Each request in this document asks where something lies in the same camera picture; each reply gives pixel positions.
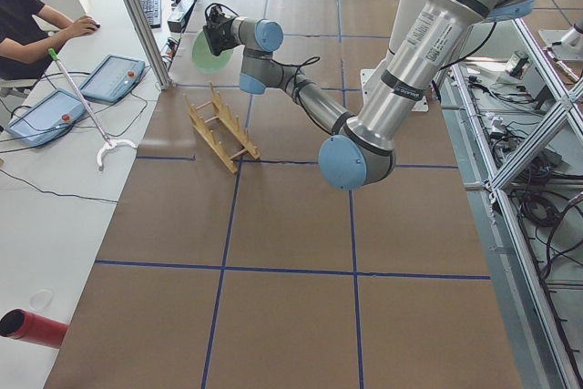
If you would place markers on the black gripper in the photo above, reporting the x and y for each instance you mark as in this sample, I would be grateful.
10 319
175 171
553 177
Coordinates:
221 42

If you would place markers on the light green plate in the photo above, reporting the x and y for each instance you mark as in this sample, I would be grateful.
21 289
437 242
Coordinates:
204 60

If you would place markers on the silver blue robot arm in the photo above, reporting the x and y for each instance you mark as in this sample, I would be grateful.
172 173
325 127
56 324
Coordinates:
360 147

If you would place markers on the wooden plate rack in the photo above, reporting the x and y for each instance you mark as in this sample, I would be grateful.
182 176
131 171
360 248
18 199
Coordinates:
221 130

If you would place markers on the person's right hand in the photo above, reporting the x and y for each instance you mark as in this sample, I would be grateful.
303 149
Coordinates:
83 26

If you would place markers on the black keyboard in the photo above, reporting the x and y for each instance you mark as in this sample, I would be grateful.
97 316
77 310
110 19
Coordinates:
152 12

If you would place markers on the blue teach pendant far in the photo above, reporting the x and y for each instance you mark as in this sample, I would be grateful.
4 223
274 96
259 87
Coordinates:
112 79

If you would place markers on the blue teach pendant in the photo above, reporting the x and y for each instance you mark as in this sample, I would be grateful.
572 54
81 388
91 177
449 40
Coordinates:
112 79
51 117

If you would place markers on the white reacher grabber stick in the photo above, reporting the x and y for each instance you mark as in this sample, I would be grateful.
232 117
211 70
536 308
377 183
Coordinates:
110 143

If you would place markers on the seated person in black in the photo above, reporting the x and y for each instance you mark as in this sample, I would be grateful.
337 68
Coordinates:
28 29

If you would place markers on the blue teach pendant near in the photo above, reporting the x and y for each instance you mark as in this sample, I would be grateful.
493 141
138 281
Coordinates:
51 117

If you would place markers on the red cylinder tube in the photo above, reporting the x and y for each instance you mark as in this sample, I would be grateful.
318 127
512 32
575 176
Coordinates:
33 328

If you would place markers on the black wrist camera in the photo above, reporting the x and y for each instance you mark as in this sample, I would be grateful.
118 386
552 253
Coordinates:
214 14

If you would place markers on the aluminium frame post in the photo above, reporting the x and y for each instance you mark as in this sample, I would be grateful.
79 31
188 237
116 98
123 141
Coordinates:
148 42

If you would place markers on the aluminium frame rail right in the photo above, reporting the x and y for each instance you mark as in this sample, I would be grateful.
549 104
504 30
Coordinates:
520 127

